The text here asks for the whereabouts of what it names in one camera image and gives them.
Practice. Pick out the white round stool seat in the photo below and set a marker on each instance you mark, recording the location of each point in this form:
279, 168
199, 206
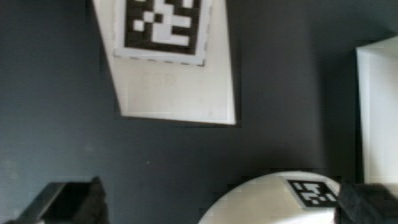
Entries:
284, 198

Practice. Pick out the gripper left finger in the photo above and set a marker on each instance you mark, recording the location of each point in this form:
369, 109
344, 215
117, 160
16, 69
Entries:
69, 203

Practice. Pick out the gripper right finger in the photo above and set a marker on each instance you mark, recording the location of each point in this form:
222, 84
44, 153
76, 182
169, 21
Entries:
366, 203

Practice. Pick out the white L-shaped fence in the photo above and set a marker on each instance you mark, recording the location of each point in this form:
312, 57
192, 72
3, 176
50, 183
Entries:
376, 67

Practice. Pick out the white stool leg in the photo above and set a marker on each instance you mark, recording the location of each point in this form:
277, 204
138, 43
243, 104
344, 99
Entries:
165, 41

